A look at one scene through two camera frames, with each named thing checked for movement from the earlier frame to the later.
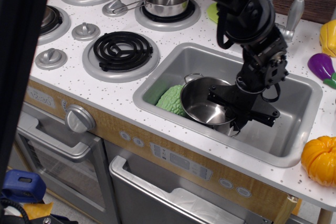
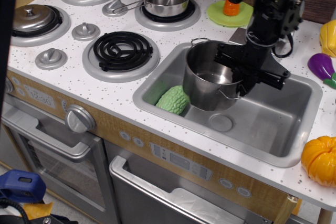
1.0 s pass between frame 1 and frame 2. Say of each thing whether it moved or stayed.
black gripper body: moved
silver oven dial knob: stayed
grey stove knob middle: stayed
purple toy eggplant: stayed
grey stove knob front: stayed
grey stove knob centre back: stayed
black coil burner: stayed
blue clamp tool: stayed
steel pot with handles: moved
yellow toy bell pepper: stayed
